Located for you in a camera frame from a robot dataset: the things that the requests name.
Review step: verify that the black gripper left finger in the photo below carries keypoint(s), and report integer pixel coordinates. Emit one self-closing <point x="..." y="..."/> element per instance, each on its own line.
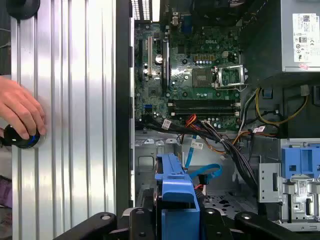
<point x="143" y="225"/>

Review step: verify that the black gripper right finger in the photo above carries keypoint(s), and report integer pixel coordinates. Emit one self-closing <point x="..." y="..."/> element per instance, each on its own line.
<point x="212" y="225"/>

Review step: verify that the hard disk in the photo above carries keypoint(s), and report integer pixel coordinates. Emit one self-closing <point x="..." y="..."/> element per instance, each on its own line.
<point x="177" y="190"/>

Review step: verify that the metal disk bay cage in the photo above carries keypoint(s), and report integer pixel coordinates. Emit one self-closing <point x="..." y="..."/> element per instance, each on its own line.
<point x="287" y="190"/>

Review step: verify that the black RAM slot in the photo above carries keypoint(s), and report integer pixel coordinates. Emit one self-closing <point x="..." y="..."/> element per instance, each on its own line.
<point x="202" y="113"/>
<point x="202" y="102"/>

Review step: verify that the long black expansion slot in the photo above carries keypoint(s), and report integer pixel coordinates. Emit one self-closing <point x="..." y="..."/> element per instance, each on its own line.
<point x="165" y="65"/>

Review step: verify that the white expansion slot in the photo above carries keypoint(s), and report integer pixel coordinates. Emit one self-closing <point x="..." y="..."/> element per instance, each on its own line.
<point x="150" y="56"/>

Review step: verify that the person's hand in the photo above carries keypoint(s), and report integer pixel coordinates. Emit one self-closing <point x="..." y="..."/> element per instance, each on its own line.
<point x="17" y="105"/>

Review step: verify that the open black PC case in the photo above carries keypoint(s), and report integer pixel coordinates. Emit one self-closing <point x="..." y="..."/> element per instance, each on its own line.
<point x="123" y="100"/>

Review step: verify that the thin metal locking lever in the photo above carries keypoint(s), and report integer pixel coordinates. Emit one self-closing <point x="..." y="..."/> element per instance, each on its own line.
<point x="230" y="87"/>

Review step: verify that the purple cloth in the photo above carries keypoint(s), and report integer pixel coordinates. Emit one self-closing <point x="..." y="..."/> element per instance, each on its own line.
<point x="5" y="191"/>

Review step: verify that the CPU socket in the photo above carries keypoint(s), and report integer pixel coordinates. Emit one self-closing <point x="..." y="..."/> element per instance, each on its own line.
<point x="203" y="77"/>

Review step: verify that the metal socket cover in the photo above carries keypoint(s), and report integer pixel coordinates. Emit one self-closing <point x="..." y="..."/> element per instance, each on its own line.
<point x="242" y="75"/>

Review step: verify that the silver coin battery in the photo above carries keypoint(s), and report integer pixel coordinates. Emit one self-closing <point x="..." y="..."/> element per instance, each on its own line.
<point x="159" y="58"/>

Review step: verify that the green Dell motherboard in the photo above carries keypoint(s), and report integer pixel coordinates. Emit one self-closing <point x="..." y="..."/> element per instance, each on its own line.
<point x="185" y="50"/>

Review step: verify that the grey power supply unit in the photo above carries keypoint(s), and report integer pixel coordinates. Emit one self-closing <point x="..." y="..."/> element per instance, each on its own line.
<point x="302" y="35"/>

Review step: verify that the black round rubber foot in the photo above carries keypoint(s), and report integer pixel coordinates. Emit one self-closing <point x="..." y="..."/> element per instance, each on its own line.
<point x="23" y="8"/>

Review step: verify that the blue plastic disk bay bracket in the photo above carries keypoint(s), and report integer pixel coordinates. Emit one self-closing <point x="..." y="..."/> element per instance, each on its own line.
<point x="297" y="160"/>

